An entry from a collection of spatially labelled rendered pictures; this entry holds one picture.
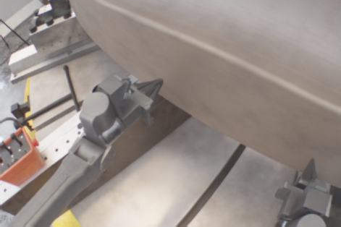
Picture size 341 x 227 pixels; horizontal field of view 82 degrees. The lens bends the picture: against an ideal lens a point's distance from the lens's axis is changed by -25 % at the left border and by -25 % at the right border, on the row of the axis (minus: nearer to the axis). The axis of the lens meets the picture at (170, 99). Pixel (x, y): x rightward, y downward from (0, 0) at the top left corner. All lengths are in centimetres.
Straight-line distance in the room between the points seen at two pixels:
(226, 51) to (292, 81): 14
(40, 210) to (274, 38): 55
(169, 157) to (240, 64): 86
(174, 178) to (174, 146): 18
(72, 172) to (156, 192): 74
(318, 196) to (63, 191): 44
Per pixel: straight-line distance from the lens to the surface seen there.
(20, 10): 412
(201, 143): 128
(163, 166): 123
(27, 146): 91
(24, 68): 209
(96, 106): 48
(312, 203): 40
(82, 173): 49
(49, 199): 47
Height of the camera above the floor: 143
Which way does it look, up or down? 51 degrees down
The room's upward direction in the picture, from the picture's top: 8 degrees counter-clockwise
